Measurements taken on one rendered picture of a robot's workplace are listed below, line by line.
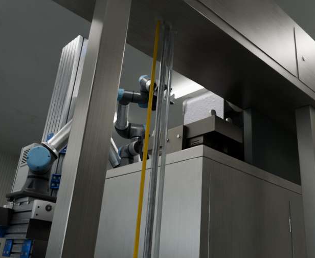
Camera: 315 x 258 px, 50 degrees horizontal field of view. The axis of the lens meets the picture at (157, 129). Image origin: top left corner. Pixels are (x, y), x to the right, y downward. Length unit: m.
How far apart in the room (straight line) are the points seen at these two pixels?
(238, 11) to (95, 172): 0.69
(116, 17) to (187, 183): 0.58
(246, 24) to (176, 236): 0.69
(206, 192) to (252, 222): 0.25
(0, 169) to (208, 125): 9.16
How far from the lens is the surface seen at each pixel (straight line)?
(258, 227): 1.27
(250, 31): 1.10
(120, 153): 1.89
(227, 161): 1.18
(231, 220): 1.15
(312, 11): 4.02
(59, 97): 2.44
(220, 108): 1.46
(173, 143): 1.26
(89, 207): 0.59
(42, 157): 1.79
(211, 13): 0.97
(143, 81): 2.03
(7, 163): 10.20
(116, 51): 0.71
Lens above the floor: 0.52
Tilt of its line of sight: 22 degrees up
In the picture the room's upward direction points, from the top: 5 degrees clockwise
